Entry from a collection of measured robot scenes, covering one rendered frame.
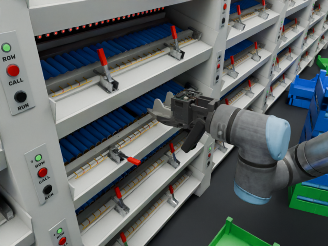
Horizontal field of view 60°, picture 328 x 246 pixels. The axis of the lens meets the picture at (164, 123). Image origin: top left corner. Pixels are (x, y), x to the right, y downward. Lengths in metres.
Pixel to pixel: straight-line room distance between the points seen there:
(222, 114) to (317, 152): 0.22
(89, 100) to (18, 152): 0.17
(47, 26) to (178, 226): 0.93
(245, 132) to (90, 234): 0.49
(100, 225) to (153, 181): 0.23
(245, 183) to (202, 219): 0.58
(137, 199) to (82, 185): 0.27
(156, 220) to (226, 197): 0.39
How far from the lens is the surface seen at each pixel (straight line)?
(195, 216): 1.26
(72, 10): 0.54
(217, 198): 1.34
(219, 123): 0.67
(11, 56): 0.48
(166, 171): 1.00
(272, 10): 1.62
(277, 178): 0.73
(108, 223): 0.86
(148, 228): 1.09
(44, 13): 0.51
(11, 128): 0.51
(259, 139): 0.64
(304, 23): 2.32
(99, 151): 0.73
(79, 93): 0.62
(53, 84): 0.61
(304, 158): 0.74
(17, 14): 0.48
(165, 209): 1.14
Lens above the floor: 0.95
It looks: 31 degrees down
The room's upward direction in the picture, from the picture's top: straight up
